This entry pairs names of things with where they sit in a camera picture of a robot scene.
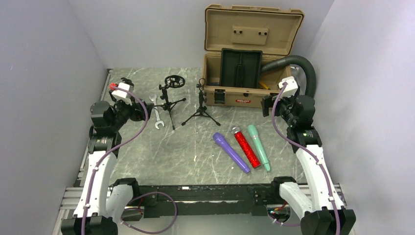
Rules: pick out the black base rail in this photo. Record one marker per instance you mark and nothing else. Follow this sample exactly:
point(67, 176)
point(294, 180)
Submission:
point(168, 200)

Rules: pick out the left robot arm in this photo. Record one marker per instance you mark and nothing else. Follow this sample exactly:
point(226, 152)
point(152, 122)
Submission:
point(99, 209)

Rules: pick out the black round base stand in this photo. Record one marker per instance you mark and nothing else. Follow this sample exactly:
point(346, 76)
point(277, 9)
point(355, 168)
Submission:
point(127, 81)

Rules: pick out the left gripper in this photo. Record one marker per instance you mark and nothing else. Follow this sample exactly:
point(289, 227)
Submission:
point(137, 114)

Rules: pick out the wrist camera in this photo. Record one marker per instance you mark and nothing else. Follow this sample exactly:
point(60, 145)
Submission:
point(288, 86)
point(121, 91)

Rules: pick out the purple microphone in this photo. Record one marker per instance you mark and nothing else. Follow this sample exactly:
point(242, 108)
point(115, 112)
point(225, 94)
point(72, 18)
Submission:
point(221, 141)

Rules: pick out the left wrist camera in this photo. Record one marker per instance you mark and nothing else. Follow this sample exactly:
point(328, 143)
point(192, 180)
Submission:
point(121, 91)

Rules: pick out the yellow tool in case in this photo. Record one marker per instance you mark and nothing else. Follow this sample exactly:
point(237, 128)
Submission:
point(263, 85)

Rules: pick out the small black tripod stand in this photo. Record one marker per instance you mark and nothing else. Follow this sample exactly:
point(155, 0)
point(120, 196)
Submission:
point(201, 111)

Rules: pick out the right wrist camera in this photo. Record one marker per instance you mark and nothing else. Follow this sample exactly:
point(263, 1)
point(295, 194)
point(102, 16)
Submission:
point(288, 86)

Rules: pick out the black tray insert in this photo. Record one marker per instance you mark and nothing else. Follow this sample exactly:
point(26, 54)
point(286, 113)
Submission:
point(240, 68)

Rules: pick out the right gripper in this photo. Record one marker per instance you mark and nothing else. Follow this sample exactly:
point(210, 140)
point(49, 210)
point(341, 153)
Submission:
point(267, 102)

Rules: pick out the teal microphone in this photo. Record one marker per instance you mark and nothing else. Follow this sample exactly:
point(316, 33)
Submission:
point(253, 133)

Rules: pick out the tan plastic case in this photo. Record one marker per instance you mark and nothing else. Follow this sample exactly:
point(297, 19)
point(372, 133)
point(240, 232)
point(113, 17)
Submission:
point(268, 29)

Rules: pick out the black shock mount tripod stand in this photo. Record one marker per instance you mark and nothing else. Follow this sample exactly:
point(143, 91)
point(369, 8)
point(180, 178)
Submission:
point(172, 81)

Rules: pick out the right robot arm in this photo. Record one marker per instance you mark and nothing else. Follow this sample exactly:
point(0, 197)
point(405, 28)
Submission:
point(323, 212)

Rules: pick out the silver wrench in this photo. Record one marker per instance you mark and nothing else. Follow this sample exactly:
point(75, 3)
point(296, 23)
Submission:
point(158, 122)

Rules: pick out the red glitter microphone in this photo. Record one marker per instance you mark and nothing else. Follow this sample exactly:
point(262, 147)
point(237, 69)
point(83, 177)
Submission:
point(245, 146)

